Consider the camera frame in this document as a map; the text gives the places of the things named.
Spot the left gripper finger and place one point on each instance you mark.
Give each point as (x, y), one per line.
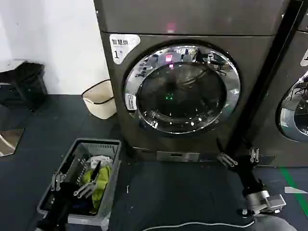
(57, 183)
(94, 172)

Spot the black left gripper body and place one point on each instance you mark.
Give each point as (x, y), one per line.
(65, 202)

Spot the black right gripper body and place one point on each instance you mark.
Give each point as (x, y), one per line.
(246, 176)

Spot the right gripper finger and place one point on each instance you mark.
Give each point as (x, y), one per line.
(254, 155)
(227, 160)

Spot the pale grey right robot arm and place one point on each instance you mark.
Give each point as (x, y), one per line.
(267, 204)

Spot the white garment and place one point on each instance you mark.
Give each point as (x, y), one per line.
(99, 159)

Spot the yellow-green garment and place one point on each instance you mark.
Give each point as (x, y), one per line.
(102, 185)

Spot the dark blue garment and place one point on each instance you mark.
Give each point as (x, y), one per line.
(81, 207)

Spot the grey plastic laundry basket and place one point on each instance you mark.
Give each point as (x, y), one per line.
(109, 192)

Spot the white paper scrap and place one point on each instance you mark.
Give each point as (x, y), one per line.
(292, 190)

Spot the chrome-rimmed glass dryer door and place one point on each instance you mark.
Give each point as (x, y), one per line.
(296, 113)

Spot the grey dryer with partial label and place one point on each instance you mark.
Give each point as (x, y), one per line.
(269, 96)

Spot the cream waste bin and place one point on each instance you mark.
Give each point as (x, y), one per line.
(101, 103)

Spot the round glass dryer door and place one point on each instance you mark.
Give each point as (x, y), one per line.
(180, 89)

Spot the white dryer label sticker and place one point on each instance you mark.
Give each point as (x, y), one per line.
(124, 48)

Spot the grey front-load dryer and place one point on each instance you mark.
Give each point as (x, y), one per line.
(183, 19)

